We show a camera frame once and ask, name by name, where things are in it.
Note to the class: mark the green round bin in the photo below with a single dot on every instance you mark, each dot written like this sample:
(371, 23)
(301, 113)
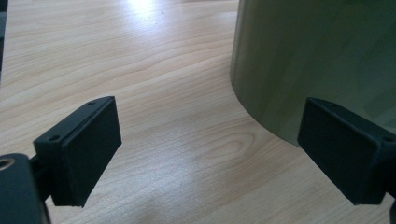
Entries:
(311, 46)

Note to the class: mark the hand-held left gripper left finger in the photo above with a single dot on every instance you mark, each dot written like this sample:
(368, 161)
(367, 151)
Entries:
(84, 149)

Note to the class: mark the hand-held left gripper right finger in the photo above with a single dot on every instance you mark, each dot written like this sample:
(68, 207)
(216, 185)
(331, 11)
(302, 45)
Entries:
(345, 149)

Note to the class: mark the dark object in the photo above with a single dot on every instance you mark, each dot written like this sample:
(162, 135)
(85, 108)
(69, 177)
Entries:
(2, 37)

